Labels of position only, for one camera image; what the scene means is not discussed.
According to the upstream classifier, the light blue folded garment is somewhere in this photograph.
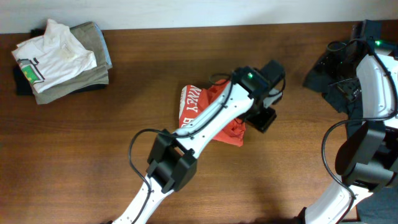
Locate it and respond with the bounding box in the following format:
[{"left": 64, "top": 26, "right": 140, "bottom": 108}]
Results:
[{"left": 94, "top": 23, "right": 113, "bottom": 70}]

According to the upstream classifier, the black folded garment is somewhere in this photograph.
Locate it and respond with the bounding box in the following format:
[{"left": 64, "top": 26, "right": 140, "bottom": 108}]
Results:
[{"left": 12, "top": 29, "right": 107, "bottom": 96}]

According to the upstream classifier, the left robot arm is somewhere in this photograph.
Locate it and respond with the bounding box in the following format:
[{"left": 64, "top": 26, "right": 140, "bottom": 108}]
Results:
[{"left": 114, "top": 60, "right": 285, "bottom": 224}]

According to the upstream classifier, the red orange t-shirt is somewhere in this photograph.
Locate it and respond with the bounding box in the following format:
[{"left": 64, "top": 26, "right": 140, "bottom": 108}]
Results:
[{"left": 178, "top": 80, "right": 246, "bottom": 147}]

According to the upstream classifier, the dark navy garment pile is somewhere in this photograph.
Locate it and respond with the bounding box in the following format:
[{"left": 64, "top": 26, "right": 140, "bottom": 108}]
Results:
[{"left": 303, "top": 37, "right": 398, "bottom": 224}]

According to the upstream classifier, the olive folded garment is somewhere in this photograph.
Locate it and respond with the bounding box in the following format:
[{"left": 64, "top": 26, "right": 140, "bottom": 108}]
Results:
[{"left": 30, "top": 21, "right": 110, "bottom": 106}]

